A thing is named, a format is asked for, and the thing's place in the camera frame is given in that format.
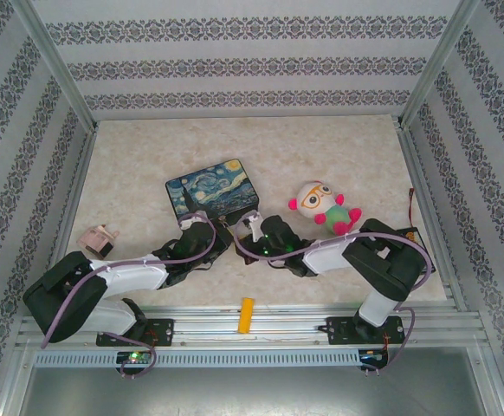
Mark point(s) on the grey metal sheet panel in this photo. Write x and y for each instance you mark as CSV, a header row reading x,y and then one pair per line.
x,y
252,392

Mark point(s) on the left circuit board with lights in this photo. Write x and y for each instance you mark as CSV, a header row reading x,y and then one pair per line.
x,y
134,357

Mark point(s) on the small pink box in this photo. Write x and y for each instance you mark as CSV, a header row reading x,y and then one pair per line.
x,y
94,240

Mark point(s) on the circuit board with lights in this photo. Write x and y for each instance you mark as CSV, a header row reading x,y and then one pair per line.
x,y
134,357
373,356

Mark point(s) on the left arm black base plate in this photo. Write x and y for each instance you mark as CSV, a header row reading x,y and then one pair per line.
x,y
161,331

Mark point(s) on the right circuit board with lights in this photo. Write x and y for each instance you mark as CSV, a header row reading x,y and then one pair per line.
x,y
373,356

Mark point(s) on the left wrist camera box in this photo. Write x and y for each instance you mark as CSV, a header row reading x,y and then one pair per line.
x,y
189,223

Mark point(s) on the aluminium side rail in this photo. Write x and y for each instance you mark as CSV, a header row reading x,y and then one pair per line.
x,y
81,173
416,164

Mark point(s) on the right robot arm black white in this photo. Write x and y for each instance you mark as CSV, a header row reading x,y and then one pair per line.
x,y
390,268

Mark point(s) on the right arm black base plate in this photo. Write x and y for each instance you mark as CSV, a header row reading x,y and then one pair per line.
x,y
343,331

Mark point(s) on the white pink plush toy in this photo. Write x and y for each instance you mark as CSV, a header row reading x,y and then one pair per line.
x,y
317,201

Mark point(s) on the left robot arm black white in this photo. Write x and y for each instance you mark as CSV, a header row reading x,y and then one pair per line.
x,y
126,279

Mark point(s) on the aluminium frame post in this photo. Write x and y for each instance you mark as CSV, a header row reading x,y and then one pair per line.
x,y
438,65
57,65

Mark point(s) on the starry night print tin box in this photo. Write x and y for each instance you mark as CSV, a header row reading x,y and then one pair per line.
x,y
213,190

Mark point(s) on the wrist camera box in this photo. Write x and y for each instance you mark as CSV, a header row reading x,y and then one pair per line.
x,y
254,227
189,223

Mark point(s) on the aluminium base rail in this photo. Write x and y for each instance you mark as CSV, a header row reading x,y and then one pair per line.
x,y
278,325

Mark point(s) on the yellow block on rail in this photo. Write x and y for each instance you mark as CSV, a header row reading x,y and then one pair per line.
x,y
246,314

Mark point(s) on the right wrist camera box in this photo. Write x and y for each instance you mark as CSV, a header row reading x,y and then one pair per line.
x,y
254,227

